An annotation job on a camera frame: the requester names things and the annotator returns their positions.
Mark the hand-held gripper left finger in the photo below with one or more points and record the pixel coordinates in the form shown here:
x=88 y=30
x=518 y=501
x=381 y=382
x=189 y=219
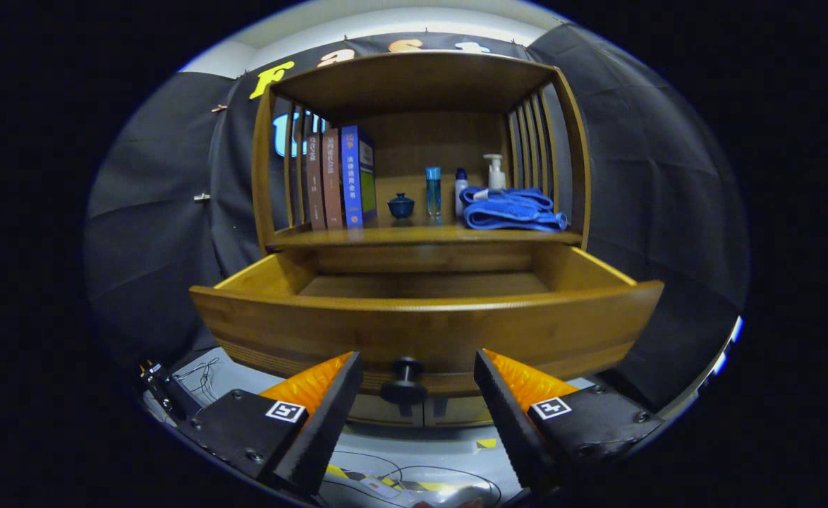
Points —
x=326 y=430

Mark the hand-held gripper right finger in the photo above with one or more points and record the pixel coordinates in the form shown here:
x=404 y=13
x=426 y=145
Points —
x=513 y=430

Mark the wooden drawer with black knob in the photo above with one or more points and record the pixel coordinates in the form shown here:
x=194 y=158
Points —
x=456 y=331

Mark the wooden cabinet door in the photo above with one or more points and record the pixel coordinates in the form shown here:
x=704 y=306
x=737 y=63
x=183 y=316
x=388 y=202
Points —
x=370 y=416
x=463 y=413

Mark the wooden countertop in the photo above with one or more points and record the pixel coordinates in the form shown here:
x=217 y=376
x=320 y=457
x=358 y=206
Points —
x=414 y=234

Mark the wooden cabinet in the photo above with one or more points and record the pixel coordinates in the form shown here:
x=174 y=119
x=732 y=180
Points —
x=428 y=141

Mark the small yellow tape piece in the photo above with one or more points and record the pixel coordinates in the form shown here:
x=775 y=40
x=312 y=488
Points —
x=486 y=444

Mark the yellow black striped tape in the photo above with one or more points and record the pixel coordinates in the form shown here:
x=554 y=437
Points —
x=428 y=486

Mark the small black device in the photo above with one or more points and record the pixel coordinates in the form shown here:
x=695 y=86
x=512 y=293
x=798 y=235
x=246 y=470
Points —
x=167 y=391

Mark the blue folded towel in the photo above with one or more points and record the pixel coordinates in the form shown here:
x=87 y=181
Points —
x=513 y=212

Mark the dark blue lidded teacup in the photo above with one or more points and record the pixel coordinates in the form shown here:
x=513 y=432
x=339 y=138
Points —
x=401 y=206

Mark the white bottle with blue cap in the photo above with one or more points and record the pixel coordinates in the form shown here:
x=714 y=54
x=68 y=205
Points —
x=460 y=194

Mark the dark brown book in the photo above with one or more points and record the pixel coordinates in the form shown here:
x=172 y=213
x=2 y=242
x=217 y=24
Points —
x=314 y=183

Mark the teal transparent bottle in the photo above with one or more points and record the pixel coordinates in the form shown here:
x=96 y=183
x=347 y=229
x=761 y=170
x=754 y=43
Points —
x=433 y=194

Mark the reddish brown book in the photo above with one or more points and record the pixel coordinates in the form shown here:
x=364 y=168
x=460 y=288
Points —
x=333 y=180

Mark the white pump bottle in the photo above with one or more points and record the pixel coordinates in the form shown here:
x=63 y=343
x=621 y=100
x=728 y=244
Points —
x=496 y=178

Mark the blue book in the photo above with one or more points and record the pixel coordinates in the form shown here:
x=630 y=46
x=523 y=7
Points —
x=351 y=176

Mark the black backdrop cloth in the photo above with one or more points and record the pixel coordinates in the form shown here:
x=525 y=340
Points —
x=668 y=212

